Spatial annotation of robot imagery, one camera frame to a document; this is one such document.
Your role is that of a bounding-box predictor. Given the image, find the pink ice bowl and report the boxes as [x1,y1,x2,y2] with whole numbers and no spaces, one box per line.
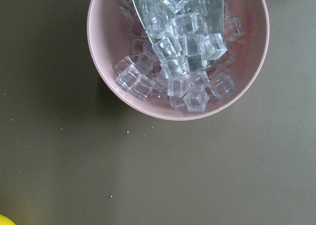
[87,0,270,121]

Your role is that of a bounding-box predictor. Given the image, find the metal ice scoop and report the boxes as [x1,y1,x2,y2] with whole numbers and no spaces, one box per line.
[132,0,227,78]

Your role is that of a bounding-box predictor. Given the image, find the upper whole lemon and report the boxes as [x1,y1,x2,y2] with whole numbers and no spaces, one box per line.
[0,215,15,225]

